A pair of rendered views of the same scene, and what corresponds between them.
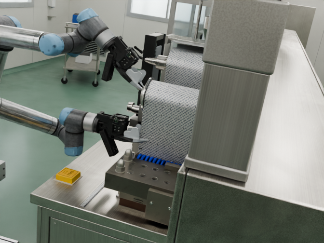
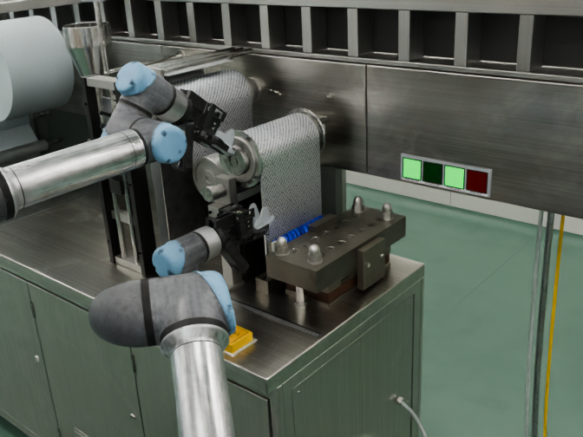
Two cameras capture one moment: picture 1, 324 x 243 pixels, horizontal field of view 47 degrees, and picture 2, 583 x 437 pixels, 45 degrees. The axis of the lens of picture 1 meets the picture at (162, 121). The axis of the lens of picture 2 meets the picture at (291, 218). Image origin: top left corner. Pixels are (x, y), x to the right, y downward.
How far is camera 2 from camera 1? 159 cm
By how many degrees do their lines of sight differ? 59
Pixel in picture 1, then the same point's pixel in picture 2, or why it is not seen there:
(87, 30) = (155, 100)
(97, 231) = (342, 348)
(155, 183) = (353, 243)
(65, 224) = (310, 380)
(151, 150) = (278, 227)
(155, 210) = (371, 270)
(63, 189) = (266, 348)
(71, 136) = not seen: hidden behind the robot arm
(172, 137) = (295, 192)
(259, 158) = not seen: outside the picture
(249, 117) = not seen: outside the picture
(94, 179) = (244, 320)
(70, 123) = (192, 262)
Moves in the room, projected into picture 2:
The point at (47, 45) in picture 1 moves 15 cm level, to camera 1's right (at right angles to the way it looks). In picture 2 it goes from (175, 145) to (215, 124)
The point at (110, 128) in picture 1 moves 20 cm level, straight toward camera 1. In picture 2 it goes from (243, 230) to (324, 237)
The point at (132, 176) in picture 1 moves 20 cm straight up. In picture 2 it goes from (331, 254) to (329, 177)
